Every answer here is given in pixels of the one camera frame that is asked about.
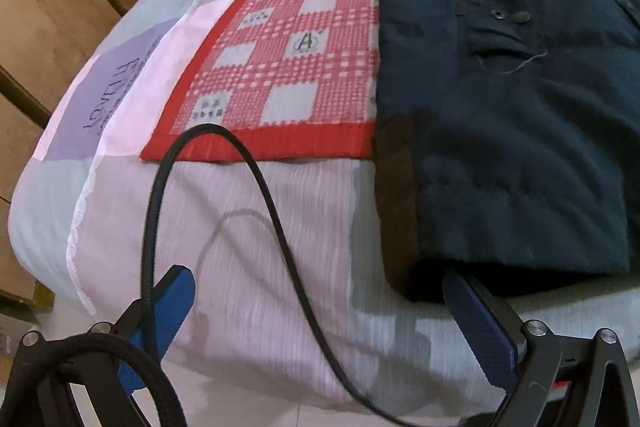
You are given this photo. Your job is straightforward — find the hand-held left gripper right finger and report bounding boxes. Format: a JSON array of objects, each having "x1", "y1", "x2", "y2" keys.
[{"x1": 442, "y1": 269, "x2": 640, "y2": 427}]

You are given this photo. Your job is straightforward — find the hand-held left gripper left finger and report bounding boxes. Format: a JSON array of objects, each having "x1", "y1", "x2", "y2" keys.
[{"x1": 7, "y1": 265, "x2": 196, "y2": 427}]

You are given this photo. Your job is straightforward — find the dark navy padded jacket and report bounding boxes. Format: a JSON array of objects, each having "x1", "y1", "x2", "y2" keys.
[{"x1": 372, "y1": 0, "x2": 640, "y2": 305}]

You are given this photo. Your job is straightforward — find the purple white patchwork bedspread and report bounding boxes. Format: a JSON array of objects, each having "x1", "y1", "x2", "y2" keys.
[{"x1": 7, "y1": 0, "x2": 640, "y2": 415}]

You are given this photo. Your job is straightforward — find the red checkered mat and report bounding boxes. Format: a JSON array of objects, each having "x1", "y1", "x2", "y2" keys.
[{"x1": 140, "y1": 0, "x2": 396, "y2": 165}]

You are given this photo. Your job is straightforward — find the wooden wardrobe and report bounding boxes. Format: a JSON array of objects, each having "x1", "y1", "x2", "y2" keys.
[{"x1": 0, "y1": 0, "x2": 226, "y2": 308}]

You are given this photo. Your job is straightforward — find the black braided cable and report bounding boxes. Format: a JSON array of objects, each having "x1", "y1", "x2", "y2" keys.
[{"x1": 20, "y1": 123, "x2": 501, "y2": 427}]

